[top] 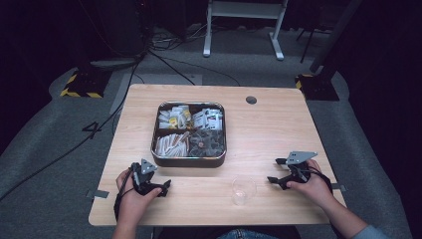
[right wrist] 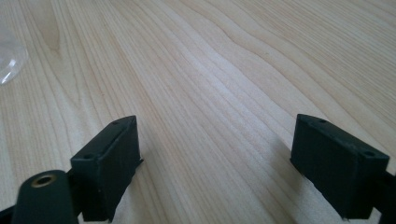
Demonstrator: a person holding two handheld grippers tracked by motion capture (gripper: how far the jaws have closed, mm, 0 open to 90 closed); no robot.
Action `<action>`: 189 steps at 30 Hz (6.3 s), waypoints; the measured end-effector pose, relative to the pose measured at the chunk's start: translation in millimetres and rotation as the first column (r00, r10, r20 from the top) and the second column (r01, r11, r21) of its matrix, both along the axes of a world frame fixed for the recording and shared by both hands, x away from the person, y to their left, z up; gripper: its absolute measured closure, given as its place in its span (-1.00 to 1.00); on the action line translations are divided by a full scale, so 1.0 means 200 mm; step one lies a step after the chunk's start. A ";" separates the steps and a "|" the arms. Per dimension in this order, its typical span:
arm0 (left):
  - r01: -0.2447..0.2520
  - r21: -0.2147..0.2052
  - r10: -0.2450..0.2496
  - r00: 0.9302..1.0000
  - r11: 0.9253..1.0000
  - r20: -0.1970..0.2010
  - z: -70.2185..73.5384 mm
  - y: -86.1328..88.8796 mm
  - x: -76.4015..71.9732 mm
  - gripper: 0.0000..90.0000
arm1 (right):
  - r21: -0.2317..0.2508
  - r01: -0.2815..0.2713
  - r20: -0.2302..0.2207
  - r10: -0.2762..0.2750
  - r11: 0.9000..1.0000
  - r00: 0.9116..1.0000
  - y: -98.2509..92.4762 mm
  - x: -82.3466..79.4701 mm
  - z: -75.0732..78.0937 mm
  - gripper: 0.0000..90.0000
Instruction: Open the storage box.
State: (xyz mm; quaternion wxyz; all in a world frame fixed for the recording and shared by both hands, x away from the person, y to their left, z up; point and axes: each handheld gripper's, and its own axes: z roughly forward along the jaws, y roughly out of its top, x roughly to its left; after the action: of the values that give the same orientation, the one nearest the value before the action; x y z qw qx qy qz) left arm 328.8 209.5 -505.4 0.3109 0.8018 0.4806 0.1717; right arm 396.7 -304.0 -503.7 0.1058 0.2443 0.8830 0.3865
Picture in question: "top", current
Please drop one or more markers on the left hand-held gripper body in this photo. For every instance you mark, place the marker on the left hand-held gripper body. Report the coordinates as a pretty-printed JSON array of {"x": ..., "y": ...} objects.
[{"x": 142, "y": 181}]

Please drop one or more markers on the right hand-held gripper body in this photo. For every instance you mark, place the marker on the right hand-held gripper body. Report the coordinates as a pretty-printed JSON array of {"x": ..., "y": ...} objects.
[{"x": 298, "y": 172}]

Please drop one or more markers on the dark brown compartment box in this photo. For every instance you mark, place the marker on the dark brown compartment box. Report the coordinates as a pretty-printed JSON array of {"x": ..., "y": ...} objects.
[{"x": 185, "y": 162}]

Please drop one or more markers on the person's right hand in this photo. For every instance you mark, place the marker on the person's right hand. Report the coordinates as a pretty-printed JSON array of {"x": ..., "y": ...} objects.
[{"x": 315, "y": 187}]

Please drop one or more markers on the person's left hand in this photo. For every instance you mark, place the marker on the person's left hand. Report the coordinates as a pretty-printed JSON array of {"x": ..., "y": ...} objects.
[{"x": 131, "y": 202}]

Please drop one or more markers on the clear plastic cup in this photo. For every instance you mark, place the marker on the clear plastic cup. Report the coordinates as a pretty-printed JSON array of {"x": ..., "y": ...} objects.
[{"x": 244, "y": 191}]

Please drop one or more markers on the pile of paper-wrapped sticks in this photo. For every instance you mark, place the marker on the pile of paper-wrapped sticks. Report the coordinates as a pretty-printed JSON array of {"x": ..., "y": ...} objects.
[{"x": 171, "y": 145}]

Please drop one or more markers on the grey tape piece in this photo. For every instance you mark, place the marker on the grey tape piece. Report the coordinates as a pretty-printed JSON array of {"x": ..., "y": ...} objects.
[
  {"x": 339, "y": 187},
  {"x": 99, "y": 194}
]

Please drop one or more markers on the person's blue jeans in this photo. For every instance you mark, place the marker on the person's blue jeans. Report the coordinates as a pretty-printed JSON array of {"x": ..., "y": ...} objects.
[{"x": 245, "y": 235}]

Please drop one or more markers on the pile of yellow-tagged tea bags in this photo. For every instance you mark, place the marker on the pile of yellow-tagged tea bags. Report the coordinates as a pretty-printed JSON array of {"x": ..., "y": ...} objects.
[{"x": 174, "y": 118}]

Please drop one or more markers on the grey table grommet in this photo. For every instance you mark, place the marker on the grey table grommet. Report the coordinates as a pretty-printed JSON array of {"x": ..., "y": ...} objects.
[{"x": 251, "y": 100}]

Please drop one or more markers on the pile of red-label white sachets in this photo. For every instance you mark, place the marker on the pile of red-label white sachets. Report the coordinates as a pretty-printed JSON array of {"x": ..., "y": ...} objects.
[{"x": 208, "y": 118}]

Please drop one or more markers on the yellow-black striped stand base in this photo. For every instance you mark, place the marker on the yellow-black striped stand base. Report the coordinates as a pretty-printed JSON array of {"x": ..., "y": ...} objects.
[
  {"x": 315, "y": 88},
  {"x": 84, "y": 86}
]

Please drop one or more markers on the black tripod leg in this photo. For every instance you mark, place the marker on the black tripod leg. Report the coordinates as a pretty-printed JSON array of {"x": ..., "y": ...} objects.
[{"x": 308, "y": 45}]

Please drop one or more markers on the grey slanted metal pole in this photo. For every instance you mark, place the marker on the grey slanted metal pole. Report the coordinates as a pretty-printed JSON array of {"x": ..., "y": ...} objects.
[{"x": 335, "y": 36}]

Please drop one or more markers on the white metal stand frame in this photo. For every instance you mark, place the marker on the white metal stand frame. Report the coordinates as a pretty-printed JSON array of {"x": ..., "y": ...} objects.
[{"x": 244, "y": 10}]

